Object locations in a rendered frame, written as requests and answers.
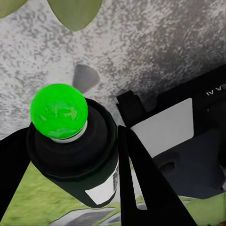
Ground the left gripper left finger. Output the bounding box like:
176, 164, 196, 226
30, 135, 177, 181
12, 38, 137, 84
0, 127, 31, 221

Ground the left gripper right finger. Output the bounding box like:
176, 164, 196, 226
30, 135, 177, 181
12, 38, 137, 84
118, 126, 197, 226

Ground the insectifuge atomizer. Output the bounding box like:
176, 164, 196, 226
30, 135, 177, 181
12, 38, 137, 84
26, 64, 119, 209

